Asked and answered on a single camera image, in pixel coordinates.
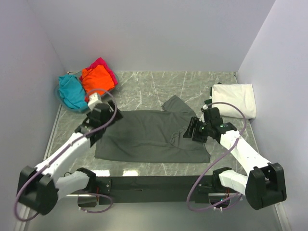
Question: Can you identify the dark grey t shirt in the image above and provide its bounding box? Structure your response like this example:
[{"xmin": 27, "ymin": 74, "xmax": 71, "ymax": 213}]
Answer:
[{"xmin": 95, "ymin": 95, "xmax": 210, "ymax": 163}]

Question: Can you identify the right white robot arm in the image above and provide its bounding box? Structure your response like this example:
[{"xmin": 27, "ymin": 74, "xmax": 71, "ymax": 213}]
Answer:
[{"xmin": 183, "ymin": 103, "xmax": 287, "ymax": 210}]

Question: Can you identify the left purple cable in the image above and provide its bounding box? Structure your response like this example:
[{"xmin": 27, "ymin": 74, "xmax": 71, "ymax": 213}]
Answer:
[{"xmin": 13, "ymin": 88, "xmax": 118, "ymax": 222}]

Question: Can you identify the pink t shirt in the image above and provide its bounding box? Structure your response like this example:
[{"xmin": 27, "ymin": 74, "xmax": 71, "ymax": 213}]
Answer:
[{"xmin": 88, "ymin": 57, "xmax": 118, "ymax": 85}]

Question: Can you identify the clear plastic basket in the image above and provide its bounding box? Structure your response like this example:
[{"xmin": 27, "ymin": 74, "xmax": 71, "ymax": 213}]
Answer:
[{"xmin": 54, "ymin": 70, "xmax": 120, "ymax": 114}]

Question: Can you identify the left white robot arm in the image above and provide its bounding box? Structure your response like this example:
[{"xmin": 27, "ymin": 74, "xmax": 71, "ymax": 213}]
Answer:
[{"xmin": 14, "ymin": 100, "xmax": 122, "ymax": 215}]

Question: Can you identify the teal t shirt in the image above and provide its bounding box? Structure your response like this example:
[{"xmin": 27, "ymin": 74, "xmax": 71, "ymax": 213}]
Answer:
[{"xmin": 58, "ymin": 74, "xmax": 88, "ymax": 111}]

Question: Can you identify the orange t shirt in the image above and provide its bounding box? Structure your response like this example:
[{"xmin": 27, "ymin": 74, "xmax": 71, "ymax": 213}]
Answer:
[{"xmin": 81, "ymin": 65, "xmax": 115, "ymax": 96}]

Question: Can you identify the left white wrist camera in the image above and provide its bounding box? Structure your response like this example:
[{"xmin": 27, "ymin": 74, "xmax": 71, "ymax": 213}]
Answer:
[{"xmin": 88, "ymin": 93, "xmax": 102, "ymax": 111}]

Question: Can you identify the folded white t shirt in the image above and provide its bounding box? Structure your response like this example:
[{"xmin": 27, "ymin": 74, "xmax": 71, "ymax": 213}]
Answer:
[{"xmin": 211, "ymin": 84, "xmax": 257, "ymax": 119}]

